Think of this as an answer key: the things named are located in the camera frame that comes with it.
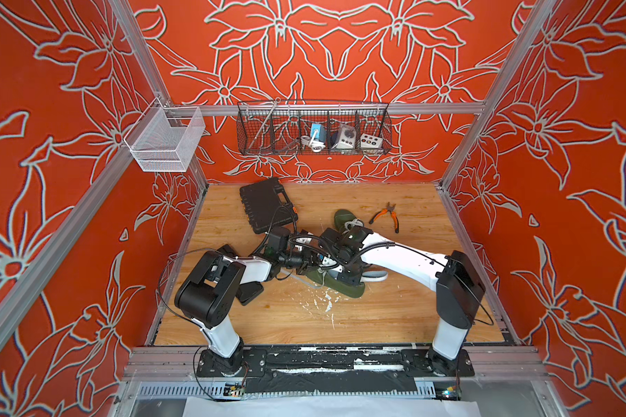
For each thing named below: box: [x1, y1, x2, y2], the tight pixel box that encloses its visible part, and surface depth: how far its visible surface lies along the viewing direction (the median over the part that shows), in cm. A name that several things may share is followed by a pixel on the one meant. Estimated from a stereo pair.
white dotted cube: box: [359, 132, 383, 149], surface depth 96 cm
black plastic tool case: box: [239, 177, 299, 234], surface depth 109 cm
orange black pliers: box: [368, 201, 400, 234], surface depth 109 cm
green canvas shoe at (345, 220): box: [333, 208, 364, 234], surface depth 104 cm
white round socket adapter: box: [331, 125, 357, 150], surface depth 93 cm
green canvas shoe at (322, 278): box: [305, 268, 366, 298], surface depth 87 cm
